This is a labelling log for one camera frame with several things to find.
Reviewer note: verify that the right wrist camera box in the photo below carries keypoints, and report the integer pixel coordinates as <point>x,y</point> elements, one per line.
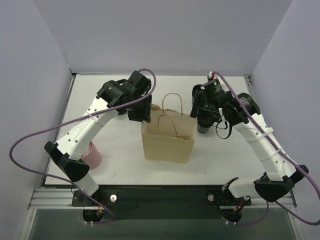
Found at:
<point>211,75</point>

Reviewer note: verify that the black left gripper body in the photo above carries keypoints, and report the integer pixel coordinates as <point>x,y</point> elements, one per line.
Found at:
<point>140,110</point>

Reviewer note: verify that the stack of black cups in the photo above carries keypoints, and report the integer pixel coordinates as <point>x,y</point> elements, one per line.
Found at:
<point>196,95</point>

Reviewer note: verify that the black paper coffee cup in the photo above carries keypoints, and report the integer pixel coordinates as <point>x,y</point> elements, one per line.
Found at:
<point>202,129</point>

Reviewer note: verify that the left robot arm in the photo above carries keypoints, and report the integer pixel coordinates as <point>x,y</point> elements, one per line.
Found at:
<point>132,96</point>

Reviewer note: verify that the pink straw holder cup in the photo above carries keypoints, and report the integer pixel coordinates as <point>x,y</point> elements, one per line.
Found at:
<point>91,156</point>

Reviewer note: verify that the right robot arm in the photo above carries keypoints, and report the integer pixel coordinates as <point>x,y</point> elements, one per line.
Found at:
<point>241,113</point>

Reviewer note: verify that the tan paper bag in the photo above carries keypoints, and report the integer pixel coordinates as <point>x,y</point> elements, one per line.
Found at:
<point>159,136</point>

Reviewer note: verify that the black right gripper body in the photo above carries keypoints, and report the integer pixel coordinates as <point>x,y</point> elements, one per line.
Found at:
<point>204,120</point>

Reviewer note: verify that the brown pulp cup carrier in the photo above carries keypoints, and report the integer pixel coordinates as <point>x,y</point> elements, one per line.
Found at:
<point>155,107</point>

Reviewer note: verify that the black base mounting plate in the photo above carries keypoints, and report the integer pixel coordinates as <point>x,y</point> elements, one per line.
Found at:
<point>161,202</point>

